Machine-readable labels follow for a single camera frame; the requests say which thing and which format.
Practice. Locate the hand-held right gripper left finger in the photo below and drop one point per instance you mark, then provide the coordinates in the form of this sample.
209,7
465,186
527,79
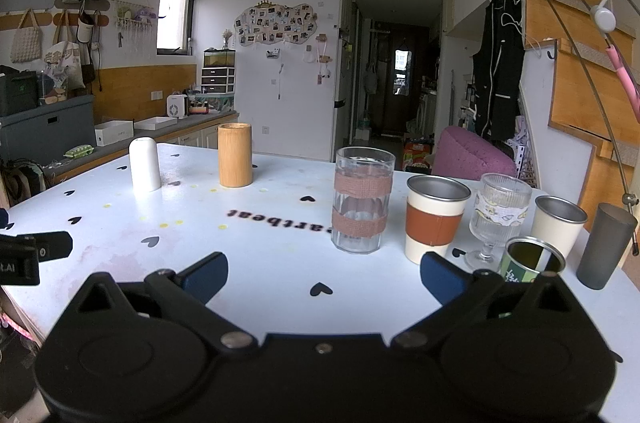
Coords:
205,278

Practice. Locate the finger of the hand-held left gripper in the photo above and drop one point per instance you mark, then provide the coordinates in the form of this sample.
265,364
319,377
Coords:
55,245

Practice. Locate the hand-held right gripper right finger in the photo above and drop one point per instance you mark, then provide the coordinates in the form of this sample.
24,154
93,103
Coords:
442,278

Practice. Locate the white cup with brown sleeve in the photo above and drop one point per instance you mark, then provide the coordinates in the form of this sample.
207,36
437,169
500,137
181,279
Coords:
436,225

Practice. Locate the white rounded cup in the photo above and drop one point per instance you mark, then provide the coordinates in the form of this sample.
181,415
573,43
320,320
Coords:
145,165

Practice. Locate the white metal cup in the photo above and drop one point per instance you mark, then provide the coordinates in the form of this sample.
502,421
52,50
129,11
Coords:
556,228

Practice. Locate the wooden bamboo cup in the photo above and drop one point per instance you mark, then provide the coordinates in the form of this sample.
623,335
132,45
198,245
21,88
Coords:
235,155

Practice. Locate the grey frosted cup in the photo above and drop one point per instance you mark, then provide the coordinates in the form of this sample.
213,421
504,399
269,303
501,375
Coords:
606,248

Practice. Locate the dark backpack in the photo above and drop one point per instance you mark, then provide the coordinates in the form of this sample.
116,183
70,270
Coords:
22,180

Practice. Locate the green tin can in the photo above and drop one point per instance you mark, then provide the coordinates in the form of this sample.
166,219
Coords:
525,263

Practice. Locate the ribbed stemmed glass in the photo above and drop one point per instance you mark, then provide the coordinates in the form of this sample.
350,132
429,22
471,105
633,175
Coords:
500,213

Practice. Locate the green egg carton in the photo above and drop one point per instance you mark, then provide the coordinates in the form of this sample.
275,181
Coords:
79,151

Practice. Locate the clear glass with brown tape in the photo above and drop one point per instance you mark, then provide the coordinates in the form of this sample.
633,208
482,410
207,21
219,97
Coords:
362,200

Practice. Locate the grey storage box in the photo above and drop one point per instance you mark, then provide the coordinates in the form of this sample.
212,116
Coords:
45,128

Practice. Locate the pink pouf seat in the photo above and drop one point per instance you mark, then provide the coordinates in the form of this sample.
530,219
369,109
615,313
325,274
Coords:
470,155

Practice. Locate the white open box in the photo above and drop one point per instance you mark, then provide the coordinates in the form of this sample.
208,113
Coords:
114,134

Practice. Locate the red carton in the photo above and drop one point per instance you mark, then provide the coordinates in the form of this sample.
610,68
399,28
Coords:
417,152

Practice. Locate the white flat tray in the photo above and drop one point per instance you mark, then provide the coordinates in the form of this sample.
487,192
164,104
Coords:
156,123

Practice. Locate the black storage bag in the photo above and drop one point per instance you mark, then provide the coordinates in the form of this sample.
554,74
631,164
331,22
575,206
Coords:
17,90

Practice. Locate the white small appliance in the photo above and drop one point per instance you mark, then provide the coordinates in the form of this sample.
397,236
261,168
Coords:
176,106

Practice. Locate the printed canvas tote bag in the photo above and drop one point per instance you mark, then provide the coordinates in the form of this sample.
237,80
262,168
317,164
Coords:
65,63

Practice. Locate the small drawer unit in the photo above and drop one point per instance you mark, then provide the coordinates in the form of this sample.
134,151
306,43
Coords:
218,80

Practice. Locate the white knit tote bag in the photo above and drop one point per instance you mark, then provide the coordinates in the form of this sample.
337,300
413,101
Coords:
26,45

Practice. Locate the dark hallway door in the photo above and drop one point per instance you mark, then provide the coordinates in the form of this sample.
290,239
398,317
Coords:
395,78

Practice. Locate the glass fish tank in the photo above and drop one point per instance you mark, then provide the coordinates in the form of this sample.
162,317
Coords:
218,59

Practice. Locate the black hanging coat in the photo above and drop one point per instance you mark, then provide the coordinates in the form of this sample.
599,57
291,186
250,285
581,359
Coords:
497,63

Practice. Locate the wooden staircase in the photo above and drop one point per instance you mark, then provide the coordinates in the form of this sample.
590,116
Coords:
575,93

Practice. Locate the window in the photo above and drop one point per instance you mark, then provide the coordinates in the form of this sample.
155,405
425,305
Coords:
172,20

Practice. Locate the white wall hook rack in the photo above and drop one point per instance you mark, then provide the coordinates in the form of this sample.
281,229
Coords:
132,20

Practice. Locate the photo collage wall board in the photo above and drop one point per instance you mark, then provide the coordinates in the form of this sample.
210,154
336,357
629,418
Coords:
275,25

